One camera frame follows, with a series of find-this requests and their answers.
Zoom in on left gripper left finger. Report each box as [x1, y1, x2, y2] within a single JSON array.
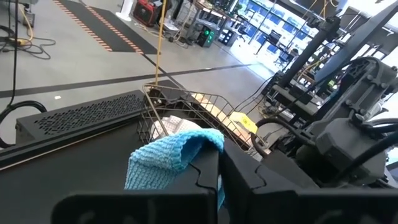
[[172, 149, 220, 191]]

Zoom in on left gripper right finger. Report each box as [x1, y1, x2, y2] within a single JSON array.
[[221, 141, 318, 224]]

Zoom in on light blue microfiber towel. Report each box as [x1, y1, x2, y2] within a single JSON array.
[[124, 128, 226, 210]]

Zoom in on wire basket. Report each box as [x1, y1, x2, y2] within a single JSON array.
[[136, 83, 259, 153]]

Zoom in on yellow power strip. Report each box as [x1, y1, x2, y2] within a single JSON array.
[[229, 111, 259, 135]]

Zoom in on computer tower green lights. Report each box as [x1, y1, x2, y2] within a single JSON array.
[[195, 26, 217, 48]]

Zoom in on black equipment box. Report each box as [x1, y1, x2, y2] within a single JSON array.
[[15, 89, 150, 147]]

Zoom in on black upright pole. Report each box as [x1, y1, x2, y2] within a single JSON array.
[[270, 15, 341, 116]]

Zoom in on shelving with blue bins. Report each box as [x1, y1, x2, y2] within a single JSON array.
[[239, 0, 318, 66]]

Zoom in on black orange-striped floor mat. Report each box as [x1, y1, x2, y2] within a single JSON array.
[[52, 0, 158, 55]]

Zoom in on red and black machine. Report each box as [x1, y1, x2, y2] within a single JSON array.
[[133, 0, 161, 27]]

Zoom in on black diagonal beam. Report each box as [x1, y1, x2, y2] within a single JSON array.
[[313, 0, 398, 83]]

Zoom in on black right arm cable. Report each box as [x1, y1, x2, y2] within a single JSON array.
[[251, 117, 315, 158]]

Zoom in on yellow hanging cable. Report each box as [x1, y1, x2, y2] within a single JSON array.
[[154, 0, 168, 85]]

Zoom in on black metal table frame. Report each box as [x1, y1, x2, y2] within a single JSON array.
[[0, 123, 147, 171]]

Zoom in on white pedestal base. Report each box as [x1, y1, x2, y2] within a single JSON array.
[[115, 0, 134, 22]]

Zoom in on thick black looped cable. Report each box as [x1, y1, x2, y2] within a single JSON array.
[[0, 100, 48, 149]]

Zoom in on black hanging cable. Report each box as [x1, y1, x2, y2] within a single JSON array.
[[7, 0, 20, 106]]

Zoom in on black floor cable bundle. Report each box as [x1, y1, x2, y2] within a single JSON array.
[[0, 23, 57, 60]]

